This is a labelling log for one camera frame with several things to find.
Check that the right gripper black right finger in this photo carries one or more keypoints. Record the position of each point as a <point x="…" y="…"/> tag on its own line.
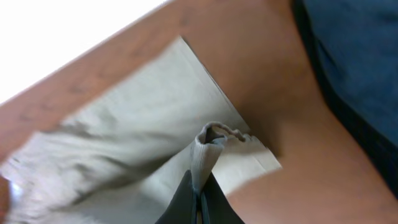
<point x="215" y="208"/>

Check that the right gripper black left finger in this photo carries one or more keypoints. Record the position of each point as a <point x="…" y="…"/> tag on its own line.
<point x="182" y="208"/>

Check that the khaki beige trousers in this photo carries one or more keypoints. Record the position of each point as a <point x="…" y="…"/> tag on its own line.
<point x="121" y="158"/>

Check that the dark blue garment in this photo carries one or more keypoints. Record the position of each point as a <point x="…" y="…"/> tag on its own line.
<point x="352" y="47"/>

